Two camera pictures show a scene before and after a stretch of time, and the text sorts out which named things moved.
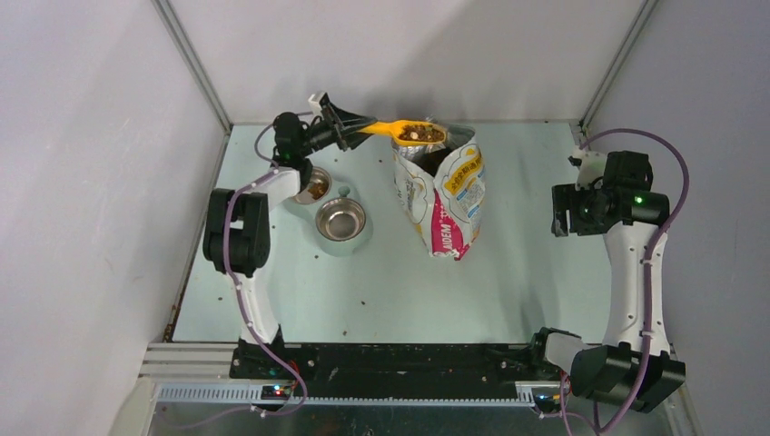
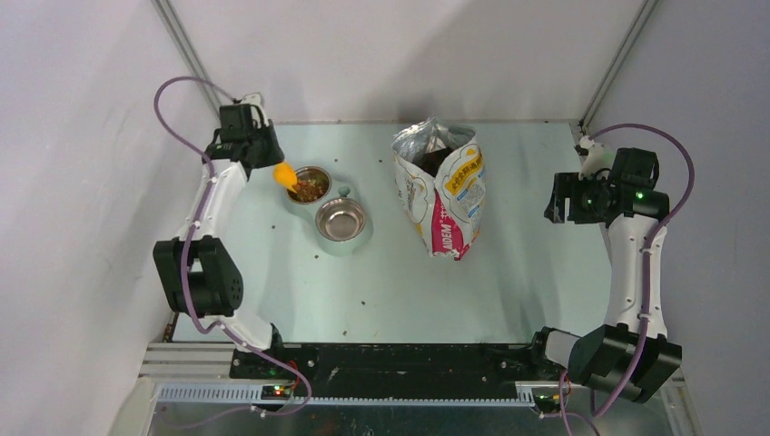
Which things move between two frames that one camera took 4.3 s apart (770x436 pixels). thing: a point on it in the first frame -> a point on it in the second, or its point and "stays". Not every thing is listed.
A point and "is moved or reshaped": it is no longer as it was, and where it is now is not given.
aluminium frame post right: [590, 113] stays
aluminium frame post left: [192, 63] stays
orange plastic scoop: [409, 132] is moved or reshaped
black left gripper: [343, 126] -> [276, 154]
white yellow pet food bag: [442, 188] stays
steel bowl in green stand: [340, 219] stays
